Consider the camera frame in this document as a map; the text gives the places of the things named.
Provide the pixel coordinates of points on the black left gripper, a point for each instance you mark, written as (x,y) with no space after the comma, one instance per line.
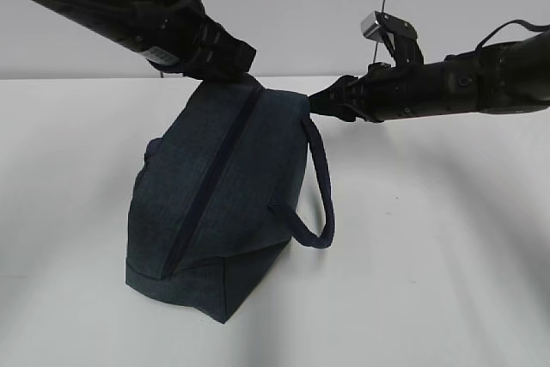
(177,36)

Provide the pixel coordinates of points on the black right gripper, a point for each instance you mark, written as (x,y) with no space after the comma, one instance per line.
(380,92)

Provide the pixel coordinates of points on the dark blue lunch bag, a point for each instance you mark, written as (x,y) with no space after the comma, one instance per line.
(240,174)

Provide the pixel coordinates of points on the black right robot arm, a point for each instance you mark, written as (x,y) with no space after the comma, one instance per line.
(505,78)

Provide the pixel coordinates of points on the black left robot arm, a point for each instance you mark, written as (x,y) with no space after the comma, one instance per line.
(99,16)

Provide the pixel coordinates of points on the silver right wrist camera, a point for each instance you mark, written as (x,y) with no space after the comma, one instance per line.
(398,36)

